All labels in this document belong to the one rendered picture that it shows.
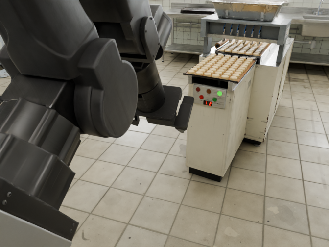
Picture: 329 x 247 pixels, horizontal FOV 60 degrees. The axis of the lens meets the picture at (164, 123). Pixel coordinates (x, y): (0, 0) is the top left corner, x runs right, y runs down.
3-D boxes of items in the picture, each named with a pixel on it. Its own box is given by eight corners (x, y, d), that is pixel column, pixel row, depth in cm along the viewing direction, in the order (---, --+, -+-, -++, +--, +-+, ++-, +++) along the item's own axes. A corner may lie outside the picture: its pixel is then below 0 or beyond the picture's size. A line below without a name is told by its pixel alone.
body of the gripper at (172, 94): (130, 86, 54) (118, 60, 47) (183, 93, 51) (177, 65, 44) (119, 116, 51) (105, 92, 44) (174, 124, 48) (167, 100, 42)
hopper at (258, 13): (220, 14, 274) (222, -2, 267) (281, 18, 251) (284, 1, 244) (210, 18, 251) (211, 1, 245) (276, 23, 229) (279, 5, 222)
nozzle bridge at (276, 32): (210, 48, 295) (213, 13, 279) (284, 57, 266) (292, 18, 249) (198, 56, 269) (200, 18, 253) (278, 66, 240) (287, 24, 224)
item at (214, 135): (211, 136, 303) (219, 52, 260) (243, 144, 289) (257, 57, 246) (184, 173, 248) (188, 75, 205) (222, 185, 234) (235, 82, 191)
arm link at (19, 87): (-12, 114, 23) (41, 124, 22) (47, 30, 28) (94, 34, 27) (45, 161, 31) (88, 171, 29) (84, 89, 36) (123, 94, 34)
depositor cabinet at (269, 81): (228, 92, 409) (235, 32, 369) (280, 102, 380) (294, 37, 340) (194, 133, 309) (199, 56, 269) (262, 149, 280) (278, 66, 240)
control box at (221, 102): (194, 100, 213) (195, 83, 206) (225, 107, 203) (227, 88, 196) (192, 102, 210) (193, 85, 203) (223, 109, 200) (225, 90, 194)
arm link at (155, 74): (105, 66, 39) (144, 70, 37) (122, 30, 42) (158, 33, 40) (121, 95, 45) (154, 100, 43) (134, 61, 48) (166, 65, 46)
